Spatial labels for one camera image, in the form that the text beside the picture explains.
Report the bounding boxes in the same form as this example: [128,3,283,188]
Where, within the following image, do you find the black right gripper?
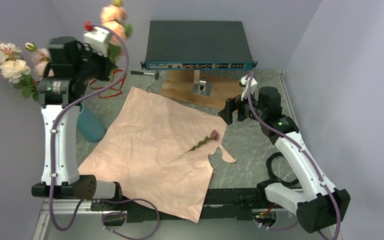
[218,87,267,125]

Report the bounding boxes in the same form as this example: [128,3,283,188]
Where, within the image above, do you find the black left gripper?
[73,43,114,84]

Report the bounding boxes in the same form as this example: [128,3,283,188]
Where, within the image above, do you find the pale pink flower stem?
[25,42,51,80]

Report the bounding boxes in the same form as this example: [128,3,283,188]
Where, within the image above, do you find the small black hammer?
[130,70,160,80]

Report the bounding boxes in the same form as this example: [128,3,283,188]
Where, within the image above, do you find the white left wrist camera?
[83,26,112,57]

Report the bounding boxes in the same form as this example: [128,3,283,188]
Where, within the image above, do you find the white cream flower stem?
[0,43,38,102]

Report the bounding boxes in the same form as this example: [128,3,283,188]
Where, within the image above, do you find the grey network switch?
[140,20,258,70]

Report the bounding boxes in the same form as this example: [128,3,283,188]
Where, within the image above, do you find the teal cylindrical vase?
[77,103,106,143]

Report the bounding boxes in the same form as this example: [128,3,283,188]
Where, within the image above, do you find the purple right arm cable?
[245,72,343,240]

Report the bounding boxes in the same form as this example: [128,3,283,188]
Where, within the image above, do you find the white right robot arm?
[218,86,351,233]

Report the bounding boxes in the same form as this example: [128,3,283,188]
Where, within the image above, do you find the peach orange flower stem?
[100,0,133,70]

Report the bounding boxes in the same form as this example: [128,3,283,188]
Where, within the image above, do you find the small mauve rose stem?
[178,130,220,158]

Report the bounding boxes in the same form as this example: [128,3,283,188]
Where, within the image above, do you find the metal stand bracket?
[192,70,213,97]

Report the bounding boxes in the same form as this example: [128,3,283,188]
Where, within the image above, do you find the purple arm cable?
[245,72,343,240]
[47,23,161,240]

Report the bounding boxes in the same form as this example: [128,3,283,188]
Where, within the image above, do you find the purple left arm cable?
[47,23,161,240]

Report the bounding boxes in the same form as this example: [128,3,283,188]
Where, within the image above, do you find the wooden board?
[159,70,243,110]

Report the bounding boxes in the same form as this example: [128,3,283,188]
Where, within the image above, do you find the coiled black cable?
[265,151,296,188]

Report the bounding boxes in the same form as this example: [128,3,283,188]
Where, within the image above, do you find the aluminium rail frame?
[32,70,342,240]

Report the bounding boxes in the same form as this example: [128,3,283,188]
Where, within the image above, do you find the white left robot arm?
[31,36,124,210]

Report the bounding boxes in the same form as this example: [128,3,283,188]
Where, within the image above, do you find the pink flower bouquet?
[79,87,235,223]

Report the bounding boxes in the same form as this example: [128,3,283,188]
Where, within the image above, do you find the red ribbon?
[97,69,127,99]

